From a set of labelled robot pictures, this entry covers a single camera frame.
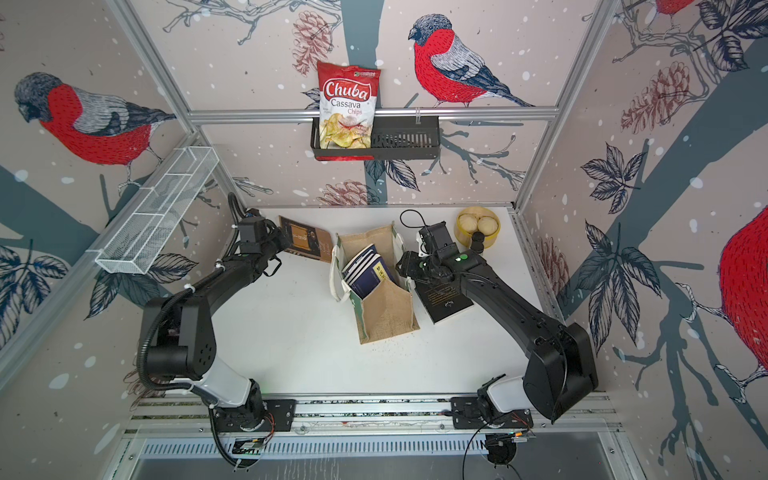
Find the black paperback book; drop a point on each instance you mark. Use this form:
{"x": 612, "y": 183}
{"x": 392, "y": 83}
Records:
{"x": 441, "y": 301}

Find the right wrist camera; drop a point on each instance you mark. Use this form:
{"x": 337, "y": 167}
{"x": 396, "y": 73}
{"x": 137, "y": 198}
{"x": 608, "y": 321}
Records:
{"x": 438, "y": 241}

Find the brown cover book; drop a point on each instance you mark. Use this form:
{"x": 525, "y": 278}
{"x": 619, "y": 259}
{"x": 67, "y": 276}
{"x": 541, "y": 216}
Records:
{"x": 307, "y": 241}

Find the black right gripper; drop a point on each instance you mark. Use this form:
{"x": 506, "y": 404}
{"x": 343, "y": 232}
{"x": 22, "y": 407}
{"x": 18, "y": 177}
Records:
{"x": 407, "y": 261}

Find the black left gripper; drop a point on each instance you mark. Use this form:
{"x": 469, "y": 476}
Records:
{"x": 281, "y": 235}

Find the navy blue book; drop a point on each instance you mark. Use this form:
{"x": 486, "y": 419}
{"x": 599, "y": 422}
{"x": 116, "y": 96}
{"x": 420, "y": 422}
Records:
{"x": 357, "y": 262}

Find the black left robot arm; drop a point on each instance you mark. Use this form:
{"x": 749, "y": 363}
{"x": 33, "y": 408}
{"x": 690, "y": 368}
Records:
{"x": 177, "y": 348}

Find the clear bottle black cap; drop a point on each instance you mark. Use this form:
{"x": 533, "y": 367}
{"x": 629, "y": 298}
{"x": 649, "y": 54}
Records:
{"x": 477, "y": 244}

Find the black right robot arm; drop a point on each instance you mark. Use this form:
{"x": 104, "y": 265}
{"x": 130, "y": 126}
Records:
{"x": 561, "y": 369}

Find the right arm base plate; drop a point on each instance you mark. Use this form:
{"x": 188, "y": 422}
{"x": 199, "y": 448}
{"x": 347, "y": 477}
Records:
{"x": 480, "y": 413}

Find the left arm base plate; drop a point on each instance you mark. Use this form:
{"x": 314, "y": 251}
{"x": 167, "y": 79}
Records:
{"x": 264, "y": 417}

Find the black wire wall basket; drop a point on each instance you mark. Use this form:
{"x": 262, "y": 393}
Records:
{"x": 392, "y": 138}

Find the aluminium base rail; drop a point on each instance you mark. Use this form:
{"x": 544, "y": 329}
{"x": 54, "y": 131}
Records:
{"x": 348, "y": 415}

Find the burlap canvas bag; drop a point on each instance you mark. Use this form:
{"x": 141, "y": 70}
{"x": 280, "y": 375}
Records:
{"x": 388, "y": 311}

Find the red cassava chips bag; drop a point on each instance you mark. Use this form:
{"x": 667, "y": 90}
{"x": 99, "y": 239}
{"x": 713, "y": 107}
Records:
{"x": 347, "y": 103}

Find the yellow bowl with buns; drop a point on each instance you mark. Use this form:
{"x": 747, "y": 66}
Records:
{"x": 477, "y": 219}

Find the navy book yellow label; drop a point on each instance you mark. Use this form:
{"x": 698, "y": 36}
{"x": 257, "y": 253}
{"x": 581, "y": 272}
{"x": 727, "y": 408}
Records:
{"x": 367, "y": 278}

